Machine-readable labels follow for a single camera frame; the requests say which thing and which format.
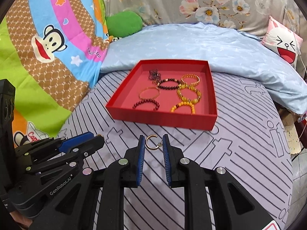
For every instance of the thin gold bangle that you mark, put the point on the thin gold bangle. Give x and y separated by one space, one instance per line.
156 93

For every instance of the lilac striped bed sheet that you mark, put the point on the lilac striped bed sheet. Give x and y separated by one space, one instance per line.
239 160

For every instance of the light blue quilt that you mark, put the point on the light blue quilt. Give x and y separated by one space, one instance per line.
227 52

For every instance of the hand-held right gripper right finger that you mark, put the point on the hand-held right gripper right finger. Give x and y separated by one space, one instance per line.
166 160

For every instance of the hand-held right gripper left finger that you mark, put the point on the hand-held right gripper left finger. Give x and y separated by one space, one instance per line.
140 160

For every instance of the pink cartoon face cushion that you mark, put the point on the pink cartoon face cushion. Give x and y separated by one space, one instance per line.
283 43

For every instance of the beige cardboard piece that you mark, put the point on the beige cardboard piece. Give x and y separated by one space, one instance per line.
292 139

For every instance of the red cardboard box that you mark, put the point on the red cardboard box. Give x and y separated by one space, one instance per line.
163 122

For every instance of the colourful cartoon monkey blanket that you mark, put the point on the colourful cartoon monkey blanket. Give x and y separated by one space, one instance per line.
36 76

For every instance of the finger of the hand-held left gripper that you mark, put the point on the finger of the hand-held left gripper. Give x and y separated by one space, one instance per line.
93 145
76 140

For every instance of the green pillow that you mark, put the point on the green pillow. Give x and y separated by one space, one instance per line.
124 24

